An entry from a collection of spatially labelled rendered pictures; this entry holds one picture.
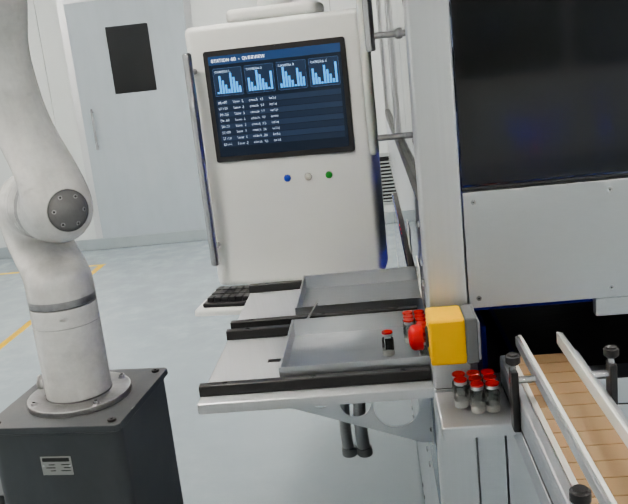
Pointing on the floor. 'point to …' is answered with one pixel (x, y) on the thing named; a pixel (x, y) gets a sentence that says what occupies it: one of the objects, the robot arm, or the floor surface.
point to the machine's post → (440, 212)
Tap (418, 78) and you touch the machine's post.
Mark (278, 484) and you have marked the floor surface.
